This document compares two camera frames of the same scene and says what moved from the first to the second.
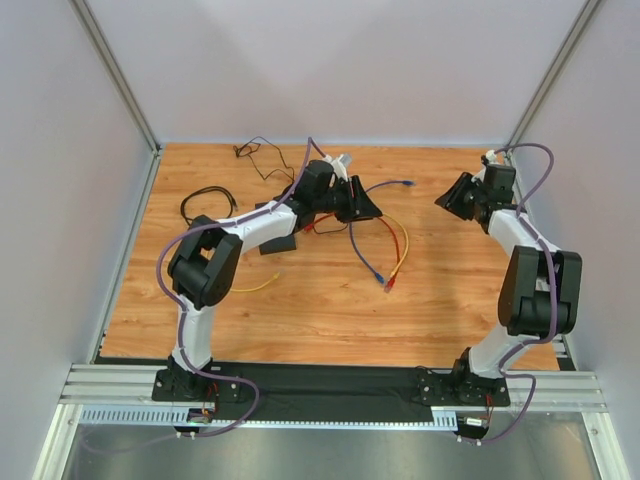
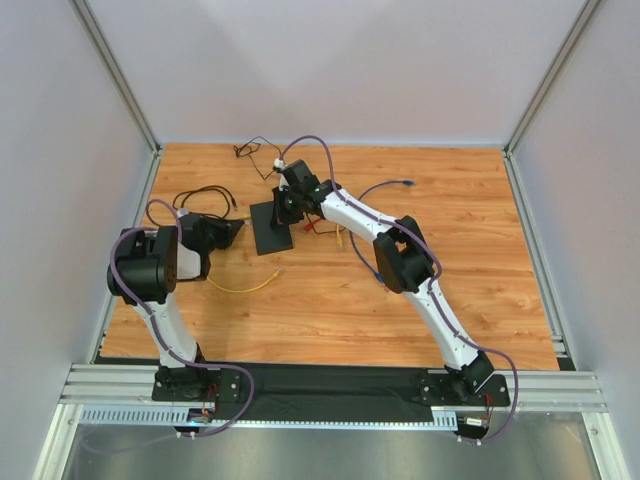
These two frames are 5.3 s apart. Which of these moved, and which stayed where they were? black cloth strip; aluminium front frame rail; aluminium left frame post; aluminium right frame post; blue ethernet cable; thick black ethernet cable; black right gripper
Moved: thick black ethernet cable; black right gripper
Stayed: aluminium right frame post; aluminium front frame rail; blue ethernet cable; aluminium left frame post; black cloth strip
